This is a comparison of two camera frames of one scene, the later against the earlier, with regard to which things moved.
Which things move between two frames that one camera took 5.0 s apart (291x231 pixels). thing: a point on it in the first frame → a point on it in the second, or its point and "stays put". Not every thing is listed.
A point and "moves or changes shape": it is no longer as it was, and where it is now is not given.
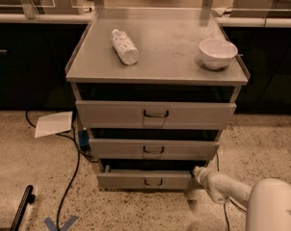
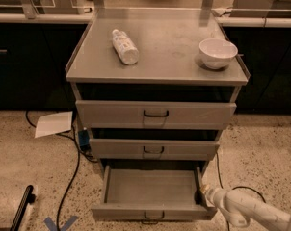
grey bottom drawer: (145, 179) moves or changes shape
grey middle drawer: (153, 149) stays put
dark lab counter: (30, 52) stays put
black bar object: (27, 198) stays put
